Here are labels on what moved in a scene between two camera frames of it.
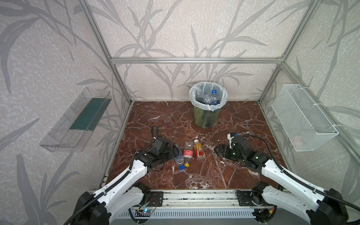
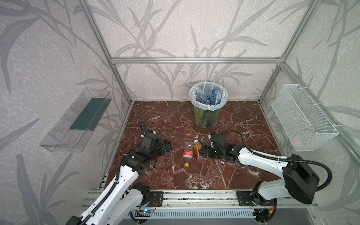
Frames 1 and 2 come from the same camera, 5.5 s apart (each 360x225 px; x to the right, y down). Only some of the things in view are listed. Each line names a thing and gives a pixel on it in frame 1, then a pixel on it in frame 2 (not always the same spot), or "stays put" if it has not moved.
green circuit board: (147, 211) stays put
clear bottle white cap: (206, 99) stays put
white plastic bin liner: (206, 87) stays put
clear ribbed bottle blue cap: (179, 160) to (217, 95)
